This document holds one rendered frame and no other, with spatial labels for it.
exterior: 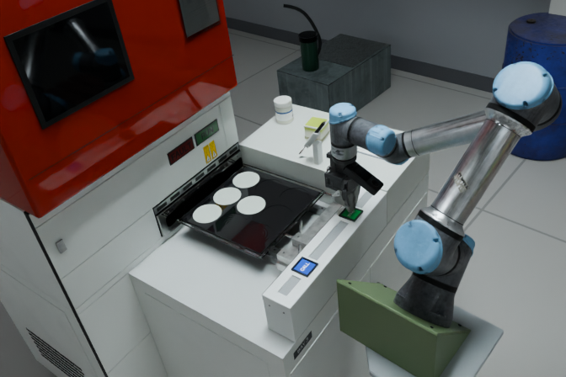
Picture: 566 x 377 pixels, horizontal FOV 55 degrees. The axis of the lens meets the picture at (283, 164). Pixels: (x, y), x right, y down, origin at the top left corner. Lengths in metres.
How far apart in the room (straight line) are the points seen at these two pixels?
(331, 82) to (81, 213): 2.46
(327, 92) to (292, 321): 2.50
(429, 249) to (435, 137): 0.36
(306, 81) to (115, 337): 2.45
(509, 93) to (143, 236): 1.20
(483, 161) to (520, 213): 2.00
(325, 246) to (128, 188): 0.63
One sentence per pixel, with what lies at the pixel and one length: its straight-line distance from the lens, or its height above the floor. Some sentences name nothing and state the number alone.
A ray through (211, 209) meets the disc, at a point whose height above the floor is 0.90.
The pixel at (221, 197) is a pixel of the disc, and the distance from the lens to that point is 1.93.
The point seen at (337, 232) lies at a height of 0.96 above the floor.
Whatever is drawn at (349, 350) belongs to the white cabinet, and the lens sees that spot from 1.97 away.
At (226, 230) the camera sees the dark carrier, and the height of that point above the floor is 0.90.
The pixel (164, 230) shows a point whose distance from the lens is 1.90.
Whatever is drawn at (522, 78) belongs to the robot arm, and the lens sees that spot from 1.30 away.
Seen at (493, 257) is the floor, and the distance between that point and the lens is 2.99.
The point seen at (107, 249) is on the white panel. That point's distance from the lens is 1.78.
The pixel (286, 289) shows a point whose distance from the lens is 1.50.
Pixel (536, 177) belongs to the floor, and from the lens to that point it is 3.57.
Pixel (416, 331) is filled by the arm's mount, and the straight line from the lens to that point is 1.36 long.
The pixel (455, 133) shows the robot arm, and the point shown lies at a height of 1.28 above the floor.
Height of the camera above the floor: 2.06
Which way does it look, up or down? 35 degrees down
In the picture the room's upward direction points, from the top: 7 degrees counter-clockwise
